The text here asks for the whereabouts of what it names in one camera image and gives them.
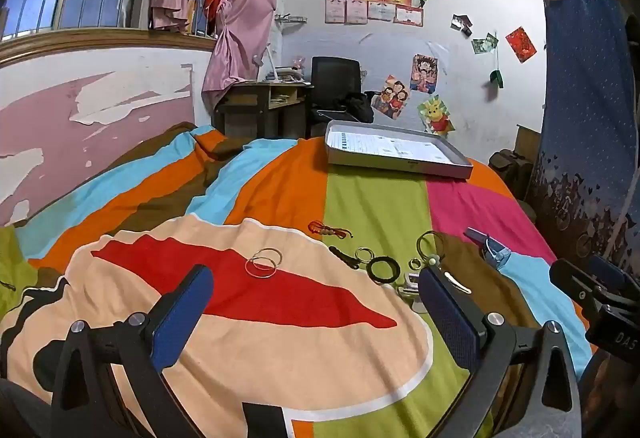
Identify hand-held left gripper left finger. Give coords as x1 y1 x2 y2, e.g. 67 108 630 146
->
50 264 216 438

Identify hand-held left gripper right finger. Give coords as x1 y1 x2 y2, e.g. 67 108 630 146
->
417 265 583 438

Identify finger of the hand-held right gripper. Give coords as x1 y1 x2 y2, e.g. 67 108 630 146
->
589 255 628 292
549 259 637 315

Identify silver square buckle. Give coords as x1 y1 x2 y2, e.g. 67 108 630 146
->
397 272 424 299

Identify thin dark hoop bracelet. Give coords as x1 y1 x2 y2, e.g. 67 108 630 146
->
417 230 445 259

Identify thin silver bangle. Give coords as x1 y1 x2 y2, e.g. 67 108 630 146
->
244 256 278 278

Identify black bangle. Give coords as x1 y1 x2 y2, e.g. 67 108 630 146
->
366 256 401 284

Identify clear bangle rings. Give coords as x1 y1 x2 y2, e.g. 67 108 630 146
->
251 247 284 271

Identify black hair clip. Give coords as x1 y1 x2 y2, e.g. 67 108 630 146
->
328 245 361 271

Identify grey tray with printed sheet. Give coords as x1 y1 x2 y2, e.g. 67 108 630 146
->
324 120 474 180

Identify white hair clip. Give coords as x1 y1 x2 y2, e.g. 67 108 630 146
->
439 267 474 294

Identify blue hair clip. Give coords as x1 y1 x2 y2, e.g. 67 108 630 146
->
463 226 512 271

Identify dark green bag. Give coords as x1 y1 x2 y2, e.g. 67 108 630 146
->
487 148 536 199

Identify cardboard box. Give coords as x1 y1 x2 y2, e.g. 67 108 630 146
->
514 123 542 169

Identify multicoloured striped blanket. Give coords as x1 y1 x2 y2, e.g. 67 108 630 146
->
0 120 601 438

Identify blue printed cloth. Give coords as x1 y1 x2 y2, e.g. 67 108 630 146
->
524 0 640 279

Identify yellow bear poster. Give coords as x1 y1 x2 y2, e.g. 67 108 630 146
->
417 94 457 137

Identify dark wooden desk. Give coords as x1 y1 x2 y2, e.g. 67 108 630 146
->
212 80 314 139

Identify cartoon family poster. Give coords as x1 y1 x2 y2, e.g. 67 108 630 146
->
372 74 411 120

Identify black bag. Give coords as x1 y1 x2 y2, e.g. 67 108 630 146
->
332 91 375 124

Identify cartoon fighter poster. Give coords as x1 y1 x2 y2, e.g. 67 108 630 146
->
409 53 439 95

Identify stack of papers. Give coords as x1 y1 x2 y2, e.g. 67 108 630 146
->
269 66 311 84

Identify black office chair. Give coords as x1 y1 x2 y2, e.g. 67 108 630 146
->
305 56 362 139

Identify white desk lamp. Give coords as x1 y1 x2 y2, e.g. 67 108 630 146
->
257 44 281 81

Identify wooden window sill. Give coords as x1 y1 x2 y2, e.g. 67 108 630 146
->
0 28 217 66

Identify large pink curtain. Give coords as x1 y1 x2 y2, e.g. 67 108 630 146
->
202 0 278 109

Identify red cord bracelet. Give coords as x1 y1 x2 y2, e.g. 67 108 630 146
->
307 220 354 239

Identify red wall paper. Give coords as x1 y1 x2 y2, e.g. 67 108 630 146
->
504 24 538 64

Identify green wall photo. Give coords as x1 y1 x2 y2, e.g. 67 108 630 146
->
471 32 500 55

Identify dark wall photos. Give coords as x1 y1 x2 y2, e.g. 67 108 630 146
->
450 13 474 37

